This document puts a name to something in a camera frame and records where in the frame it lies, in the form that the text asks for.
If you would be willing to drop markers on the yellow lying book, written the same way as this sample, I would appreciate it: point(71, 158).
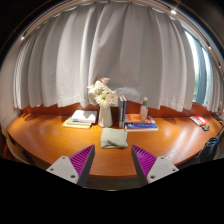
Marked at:
point(75, 126)

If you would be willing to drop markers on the blue upright book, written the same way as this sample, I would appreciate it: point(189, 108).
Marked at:
point(124, 108)

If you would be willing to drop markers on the small dark object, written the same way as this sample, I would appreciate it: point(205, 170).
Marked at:
point(206, 127)

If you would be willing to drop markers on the black bag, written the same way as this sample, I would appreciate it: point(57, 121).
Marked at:
point(209, 150)

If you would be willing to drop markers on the orange lying book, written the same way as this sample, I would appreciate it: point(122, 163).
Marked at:
point(135, 118)

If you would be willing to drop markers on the white curtain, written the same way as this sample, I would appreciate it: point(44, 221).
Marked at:
point(100, 50)

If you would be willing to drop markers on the red booklet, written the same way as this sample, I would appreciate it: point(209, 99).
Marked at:
point(199, 120)

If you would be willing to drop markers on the pale green towel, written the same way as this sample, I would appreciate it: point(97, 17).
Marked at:
point(114, 138)

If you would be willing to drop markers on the grey lying book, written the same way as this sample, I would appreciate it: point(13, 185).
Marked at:
point(71, 122)

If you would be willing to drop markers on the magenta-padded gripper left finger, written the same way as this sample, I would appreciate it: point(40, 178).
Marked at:
point(63, 167)

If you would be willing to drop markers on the white pink artificial flower bouquet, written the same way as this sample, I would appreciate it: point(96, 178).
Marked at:
point(103, 95)

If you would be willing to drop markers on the dark upright book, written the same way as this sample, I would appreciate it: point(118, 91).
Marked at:
point(120, 111)

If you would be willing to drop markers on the clear bottle with green cap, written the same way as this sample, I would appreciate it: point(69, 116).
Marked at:
point(144, 111)

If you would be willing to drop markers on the white ceramic vase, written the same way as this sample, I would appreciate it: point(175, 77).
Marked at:
point(105, 117)

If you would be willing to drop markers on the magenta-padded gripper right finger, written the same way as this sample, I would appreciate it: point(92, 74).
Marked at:
point(160, 167)

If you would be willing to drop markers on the white thick lying book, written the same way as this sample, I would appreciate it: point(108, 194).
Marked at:
point(141, 130)

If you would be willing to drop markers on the wooden chair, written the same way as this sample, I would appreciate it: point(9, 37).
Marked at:
point(15, 146)

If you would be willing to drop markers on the window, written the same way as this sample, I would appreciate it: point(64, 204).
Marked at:
point(200, 73)

